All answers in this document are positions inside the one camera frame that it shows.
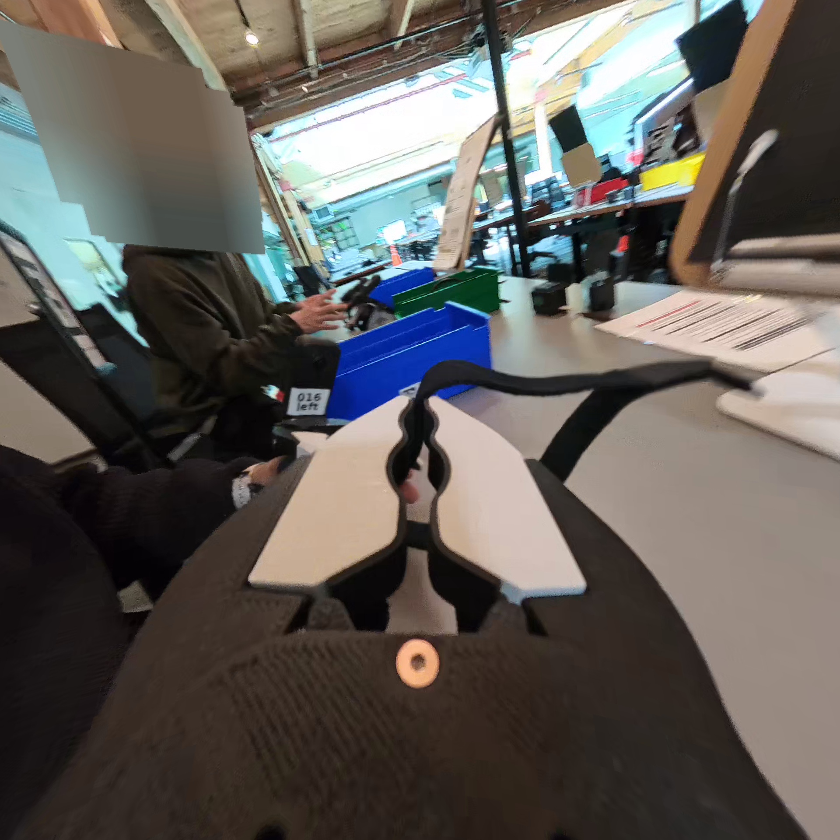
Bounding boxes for black metal pole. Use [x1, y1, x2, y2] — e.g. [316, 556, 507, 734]
[481, 0, 534, 278]

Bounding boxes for red bin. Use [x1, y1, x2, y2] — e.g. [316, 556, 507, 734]
[577, 176, 632, 208]

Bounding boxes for brown cardboard board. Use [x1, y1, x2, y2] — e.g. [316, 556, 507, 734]
[432, 111, 501, 274]

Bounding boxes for black framed floor sign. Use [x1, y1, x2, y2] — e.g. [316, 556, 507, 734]
[0, 221, 114, 376]

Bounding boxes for black strap loop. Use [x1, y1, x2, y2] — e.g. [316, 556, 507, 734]
[393, 357, 758, 489]

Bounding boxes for blue bin with sticker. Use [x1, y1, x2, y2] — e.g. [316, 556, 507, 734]
[325, 301, 494, 425]

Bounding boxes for person's left forearm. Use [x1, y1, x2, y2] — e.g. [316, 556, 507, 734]
[0, 444, 265, 840]

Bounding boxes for person's left hand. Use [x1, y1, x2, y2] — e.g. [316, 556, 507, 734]
[247, 452, 422, 508]

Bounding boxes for black office chair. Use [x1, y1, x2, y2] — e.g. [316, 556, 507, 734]
[0, 308, 173, 469]

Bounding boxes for small yellow bin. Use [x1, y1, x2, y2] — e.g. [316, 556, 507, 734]
[638, 150, 707, 195]

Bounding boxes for green storage bin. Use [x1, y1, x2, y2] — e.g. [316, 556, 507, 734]
[393, 266, 504, 320]

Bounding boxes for printed paper sheets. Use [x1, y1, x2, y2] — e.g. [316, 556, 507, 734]
[592, 288, 840, 376]

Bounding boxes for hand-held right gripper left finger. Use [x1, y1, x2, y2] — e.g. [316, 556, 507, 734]
[250, 398, 409, 595]

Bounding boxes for plain blue bin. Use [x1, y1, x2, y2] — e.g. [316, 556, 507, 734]
[367, 266, 442, 317]

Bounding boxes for black device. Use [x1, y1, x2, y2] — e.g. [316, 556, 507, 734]
[583, 272, 619, 315]
[529, 281, 569, 317]

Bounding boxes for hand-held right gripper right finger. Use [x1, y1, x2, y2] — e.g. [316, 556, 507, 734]
[426, 398, 589, 606]

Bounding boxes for black handled tool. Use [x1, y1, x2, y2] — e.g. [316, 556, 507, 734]
[338, 272, 383, 330]

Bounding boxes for white stand base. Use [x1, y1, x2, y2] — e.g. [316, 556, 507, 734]
[714, 360, 840, 462]

